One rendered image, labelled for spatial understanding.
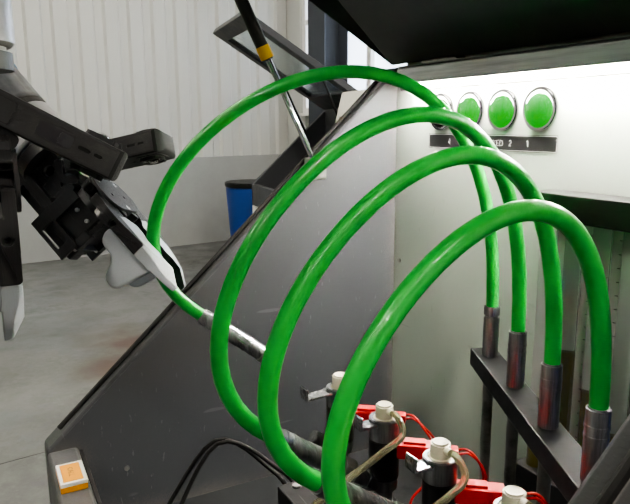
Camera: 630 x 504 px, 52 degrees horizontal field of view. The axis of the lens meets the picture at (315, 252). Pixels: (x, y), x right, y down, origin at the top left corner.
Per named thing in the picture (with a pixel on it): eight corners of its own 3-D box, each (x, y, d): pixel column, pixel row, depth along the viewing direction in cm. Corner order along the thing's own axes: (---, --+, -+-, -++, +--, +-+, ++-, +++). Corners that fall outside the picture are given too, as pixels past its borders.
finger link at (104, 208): (145, 259, 69) (97, 201, 71) (157, 247, 69) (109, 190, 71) (124, 255, 64) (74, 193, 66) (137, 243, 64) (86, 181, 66)
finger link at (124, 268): (144, 319, 68) (92, 255, 70) (184, 281, 68) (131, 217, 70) (130, 319, 65) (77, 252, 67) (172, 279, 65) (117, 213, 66)
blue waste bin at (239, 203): (217, 250, 711) (214, 180, 696) (264, 245, 745) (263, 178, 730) (243, 260, 663) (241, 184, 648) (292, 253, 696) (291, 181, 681)
